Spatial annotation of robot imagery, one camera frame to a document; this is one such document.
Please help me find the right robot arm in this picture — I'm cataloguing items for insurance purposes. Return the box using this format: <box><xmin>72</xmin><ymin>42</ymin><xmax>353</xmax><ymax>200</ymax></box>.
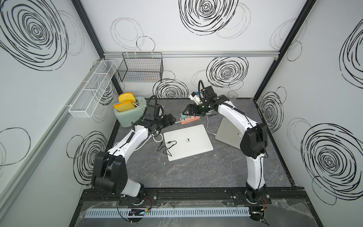
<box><xmin>182</xmin><ymin>95</ymin><xmax>268</xmax><ymax>204</ymax></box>

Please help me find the yellow toast slice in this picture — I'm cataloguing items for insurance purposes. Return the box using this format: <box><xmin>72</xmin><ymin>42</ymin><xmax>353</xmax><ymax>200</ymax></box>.
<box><xmin>118</xmin><ymin>93</ymin><xmax>136</xmax><ymax>103</ymax></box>
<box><xmin>113</xmin><ymin>101</ymin><xmax>135</xmax><ymax>112</ymax></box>

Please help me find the front yellow toast slice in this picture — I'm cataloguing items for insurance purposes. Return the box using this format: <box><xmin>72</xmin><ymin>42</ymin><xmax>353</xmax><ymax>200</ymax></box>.
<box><xmin>113</xmin><ymin>101</ymin><xmax>135</xmax><ymax>112</ymax></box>

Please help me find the grey slotted cable duct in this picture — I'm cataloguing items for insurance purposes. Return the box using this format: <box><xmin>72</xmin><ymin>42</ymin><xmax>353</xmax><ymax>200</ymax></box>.
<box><xmin>84</xmin><ymin>207</ymin><xmax>251</xmax><ymax>218</ymax></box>

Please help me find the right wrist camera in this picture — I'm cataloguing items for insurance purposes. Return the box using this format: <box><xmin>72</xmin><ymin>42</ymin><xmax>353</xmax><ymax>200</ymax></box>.
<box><xmin>189</xmin><ymin>80</ymin><xmax>217</xmax><ymax>105</ymax></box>

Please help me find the white wire shelf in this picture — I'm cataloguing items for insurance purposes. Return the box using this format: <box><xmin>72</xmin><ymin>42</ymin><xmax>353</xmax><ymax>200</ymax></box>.
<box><xmin>69</xmin><ymin>60</ymin><xmax>117</xmax><ymax>118</ymax></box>

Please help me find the orange power strip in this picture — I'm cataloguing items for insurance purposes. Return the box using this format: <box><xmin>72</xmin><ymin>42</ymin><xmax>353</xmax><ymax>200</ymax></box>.
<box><xmin>180</xmin><ymin>116</ymin><xmax>200</xmax><ymax>125</ymax></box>

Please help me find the white apple laptop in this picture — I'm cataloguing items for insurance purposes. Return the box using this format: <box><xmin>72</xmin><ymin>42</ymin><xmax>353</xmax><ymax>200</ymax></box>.
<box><xmin>164</xmin><ymin>124</ymin><xmax>214</xmax><ymax>161</ymax></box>

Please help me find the black wire basket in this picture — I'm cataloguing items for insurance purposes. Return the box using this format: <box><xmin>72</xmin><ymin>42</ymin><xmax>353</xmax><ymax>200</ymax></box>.
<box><xmin>117</xmin><ymin>52</ymin><xmax>164</xmax><ymax>83</ymax></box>

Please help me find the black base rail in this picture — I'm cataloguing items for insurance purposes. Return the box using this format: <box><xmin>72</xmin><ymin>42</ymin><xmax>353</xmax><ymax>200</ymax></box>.
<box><xmin>78</xmin><ymin>187</ymin><xmax>308</xmax><ymax>206</ymax></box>

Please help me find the silver grey laptop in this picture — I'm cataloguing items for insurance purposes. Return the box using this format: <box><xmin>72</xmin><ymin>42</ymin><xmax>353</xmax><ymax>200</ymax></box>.
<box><xmin>215</xmin><ymin>118</ymin><xmax>243</xmax><ymax>149</ymax></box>

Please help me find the white charging cable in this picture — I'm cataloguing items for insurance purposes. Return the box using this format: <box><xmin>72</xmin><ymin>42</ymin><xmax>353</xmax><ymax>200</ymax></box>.
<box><xmin>205</xmin><ymin>114</ymin><xmax>217</xmax><ymax>136</ymax></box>

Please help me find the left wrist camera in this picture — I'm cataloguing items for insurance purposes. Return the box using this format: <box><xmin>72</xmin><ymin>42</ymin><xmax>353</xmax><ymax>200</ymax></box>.
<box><xmin>144</xmin><ymin>95</ymin><xmax>164</xmax><ymax>121</ymax></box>

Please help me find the mint green toaster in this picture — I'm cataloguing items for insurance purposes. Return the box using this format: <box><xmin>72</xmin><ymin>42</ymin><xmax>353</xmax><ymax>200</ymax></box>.
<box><xmin>113</xmin><ymin>96</ymin><xmax>146</xmax><ymax>128</ymax></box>

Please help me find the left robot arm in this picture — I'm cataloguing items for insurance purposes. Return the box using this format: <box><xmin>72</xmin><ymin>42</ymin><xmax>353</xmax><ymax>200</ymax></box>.
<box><xmin>91</xmin><ymin>114</ymin><xmax>177</xmax><ymax>198</ymax></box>

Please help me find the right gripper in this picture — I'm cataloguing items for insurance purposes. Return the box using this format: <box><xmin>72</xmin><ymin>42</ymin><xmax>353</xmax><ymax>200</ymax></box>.
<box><xmin>182</xmin><ymin>102</ymin><xmax>210</xmax><ymax>116</ymax></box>

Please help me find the thick white power cord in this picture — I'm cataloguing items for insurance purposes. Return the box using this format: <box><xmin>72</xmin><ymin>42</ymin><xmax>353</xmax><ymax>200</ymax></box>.
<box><xmin>133</xmin><ymin>129</ymin><xmax>165</xmax><ymax>151</ymax></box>

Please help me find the rear yellow toast slice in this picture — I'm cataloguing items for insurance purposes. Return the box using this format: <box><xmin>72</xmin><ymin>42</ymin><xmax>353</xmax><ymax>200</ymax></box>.
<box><xmin>118</xmin><ymin>93</ymin><xmax>136</xmax><ymax>103</ymax></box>

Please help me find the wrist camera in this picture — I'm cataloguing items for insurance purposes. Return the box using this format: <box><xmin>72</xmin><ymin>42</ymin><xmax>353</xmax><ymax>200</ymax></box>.
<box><xmin>189</xmin><ymin>80</ymin><xmax>217</xmax><ymax>105</ymax></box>
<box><xmin>144</xmin><ymin>95</ymin><xmax>164</xmax><ymax>121</ymax></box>

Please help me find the clear drinking glass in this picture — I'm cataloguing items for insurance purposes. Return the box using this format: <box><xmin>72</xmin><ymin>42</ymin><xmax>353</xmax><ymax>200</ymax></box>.
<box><xmin>227</xmin><ymin>91</ymin><xmax>238</xmax><ymax>99</ymax></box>

